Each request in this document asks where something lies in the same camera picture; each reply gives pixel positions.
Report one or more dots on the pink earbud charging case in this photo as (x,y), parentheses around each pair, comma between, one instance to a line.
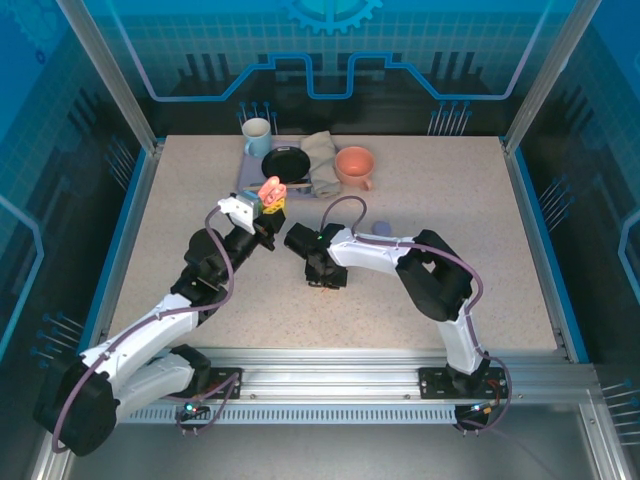
(272,189)

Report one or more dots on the purple earbud charging case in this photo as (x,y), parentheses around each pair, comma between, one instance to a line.
(384,226)

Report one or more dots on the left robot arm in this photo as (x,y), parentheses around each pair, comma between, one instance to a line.
(150,325)

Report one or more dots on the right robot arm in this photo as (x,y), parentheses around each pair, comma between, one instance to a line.
(370,250)

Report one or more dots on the wooden chopstick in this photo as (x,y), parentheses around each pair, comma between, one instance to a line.
(297,185)

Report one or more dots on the lavender tray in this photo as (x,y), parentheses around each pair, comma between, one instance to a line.
(250,172)

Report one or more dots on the black plate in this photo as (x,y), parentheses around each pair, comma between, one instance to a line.
(285,165)

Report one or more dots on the beige folded cloth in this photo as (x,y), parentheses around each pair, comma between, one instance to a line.
(322,165)

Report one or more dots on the light blue mug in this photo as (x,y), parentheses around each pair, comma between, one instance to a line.
(257,145)

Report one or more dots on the orange cup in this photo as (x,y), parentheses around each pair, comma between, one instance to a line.
(355,172)

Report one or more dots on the small LED connector board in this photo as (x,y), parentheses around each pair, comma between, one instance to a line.
(192,407)
(484,407)

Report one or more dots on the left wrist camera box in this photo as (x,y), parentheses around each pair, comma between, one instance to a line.
(245,210)

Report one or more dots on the aluminium table side rail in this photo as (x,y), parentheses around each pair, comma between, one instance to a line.
(529,215)
(136,215)

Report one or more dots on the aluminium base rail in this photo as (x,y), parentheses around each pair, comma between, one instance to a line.
(330,375)

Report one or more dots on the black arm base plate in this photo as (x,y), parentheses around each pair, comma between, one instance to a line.
(227,382)
(435,382)

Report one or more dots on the aluminium frame post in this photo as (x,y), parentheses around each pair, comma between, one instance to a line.
(546,75)
(114,75)

